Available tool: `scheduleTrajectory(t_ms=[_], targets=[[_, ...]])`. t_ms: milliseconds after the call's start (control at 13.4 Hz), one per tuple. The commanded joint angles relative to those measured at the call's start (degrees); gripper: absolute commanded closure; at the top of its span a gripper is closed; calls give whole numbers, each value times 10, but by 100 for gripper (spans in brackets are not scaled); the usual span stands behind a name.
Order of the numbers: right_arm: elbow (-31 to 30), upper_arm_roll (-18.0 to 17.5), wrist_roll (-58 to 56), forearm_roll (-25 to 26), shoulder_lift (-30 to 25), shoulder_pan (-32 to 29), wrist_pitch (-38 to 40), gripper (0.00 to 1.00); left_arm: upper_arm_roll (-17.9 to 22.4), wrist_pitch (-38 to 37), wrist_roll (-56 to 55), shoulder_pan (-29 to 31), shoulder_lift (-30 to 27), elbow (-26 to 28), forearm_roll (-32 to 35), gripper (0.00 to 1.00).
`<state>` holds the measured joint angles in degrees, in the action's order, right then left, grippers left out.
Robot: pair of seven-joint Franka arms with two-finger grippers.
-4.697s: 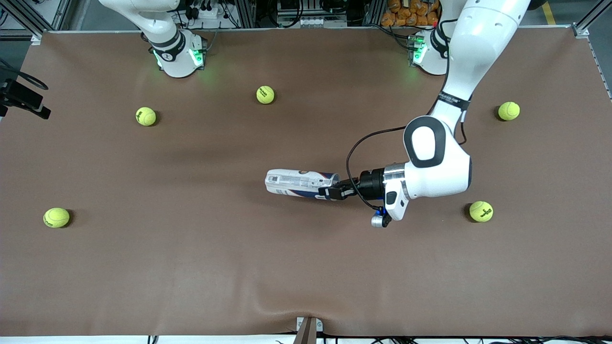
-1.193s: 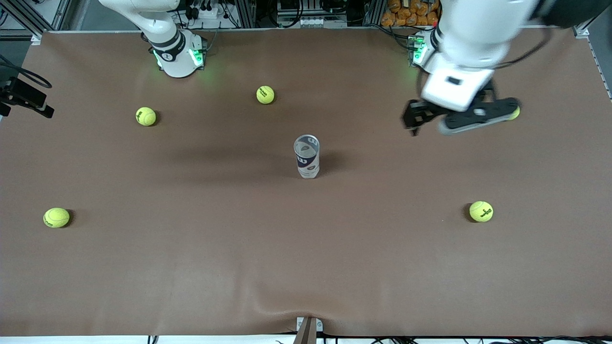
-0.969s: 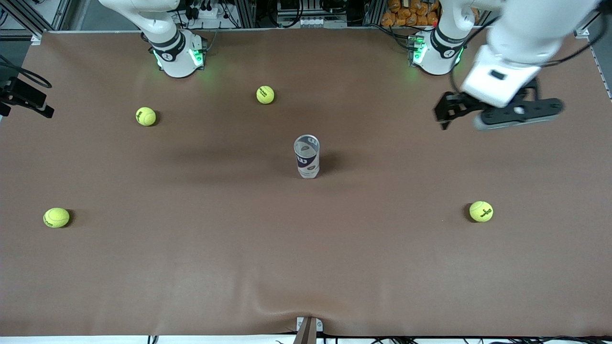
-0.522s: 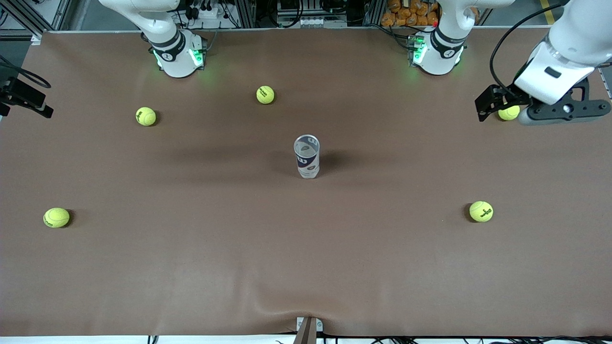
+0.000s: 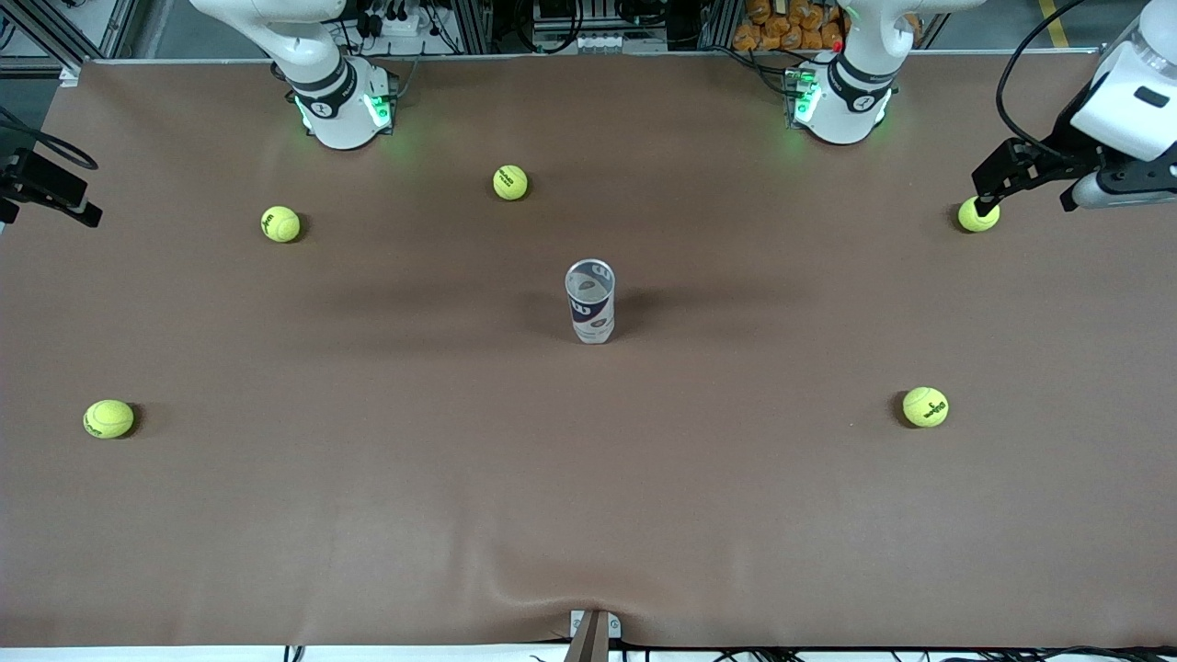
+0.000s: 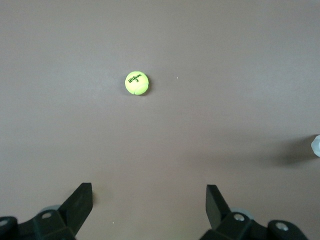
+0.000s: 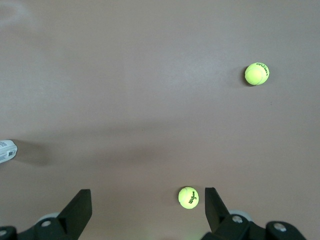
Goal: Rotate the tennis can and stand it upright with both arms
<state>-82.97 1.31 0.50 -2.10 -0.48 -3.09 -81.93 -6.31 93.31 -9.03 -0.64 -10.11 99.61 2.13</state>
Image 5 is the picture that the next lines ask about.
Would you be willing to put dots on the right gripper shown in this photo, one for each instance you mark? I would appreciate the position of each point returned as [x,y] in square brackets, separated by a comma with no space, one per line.
[18,175]

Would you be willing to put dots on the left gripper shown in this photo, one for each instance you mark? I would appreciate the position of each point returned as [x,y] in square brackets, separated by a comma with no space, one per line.
[1065,140]

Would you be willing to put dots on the white blue tennis can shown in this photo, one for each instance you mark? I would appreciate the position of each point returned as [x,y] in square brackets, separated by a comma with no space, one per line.
[591,308]

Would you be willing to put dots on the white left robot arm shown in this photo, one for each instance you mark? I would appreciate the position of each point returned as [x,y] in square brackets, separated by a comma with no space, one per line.
[851,101]

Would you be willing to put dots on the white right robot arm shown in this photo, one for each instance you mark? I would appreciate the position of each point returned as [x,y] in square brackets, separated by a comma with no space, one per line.
[331,101]

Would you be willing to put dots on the yellow tennis ball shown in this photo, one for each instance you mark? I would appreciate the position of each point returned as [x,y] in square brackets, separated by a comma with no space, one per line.
[925,406]
[977,221]
[108,418]
[510,182]
[280,224]

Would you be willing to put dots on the orange netted bag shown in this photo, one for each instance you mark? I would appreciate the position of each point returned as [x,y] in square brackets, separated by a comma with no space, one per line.
[768,32]

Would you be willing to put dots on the white power strip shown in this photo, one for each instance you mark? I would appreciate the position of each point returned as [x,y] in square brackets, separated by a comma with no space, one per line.
[405,28]

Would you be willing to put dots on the white terminal block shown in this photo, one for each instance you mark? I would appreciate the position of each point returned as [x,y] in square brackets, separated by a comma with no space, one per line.
[598,42]

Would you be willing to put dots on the brown table mat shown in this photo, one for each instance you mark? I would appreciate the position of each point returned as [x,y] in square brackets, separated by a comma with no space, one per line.
[588,506]

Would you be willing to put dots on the metal corner bracket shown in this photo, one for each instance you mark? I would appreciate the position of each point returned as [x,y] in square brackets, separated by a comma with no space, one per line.
[70,75]

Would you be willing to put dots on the aluminium frame post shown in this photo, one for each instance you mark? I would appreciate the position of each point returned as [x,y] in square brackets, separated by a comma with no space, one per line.
[717,26]
[471,28]

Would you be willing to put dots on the metal mount bracket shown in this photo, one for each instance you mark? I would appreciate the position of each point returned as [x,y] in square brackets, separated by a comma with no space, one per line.
[593,634]

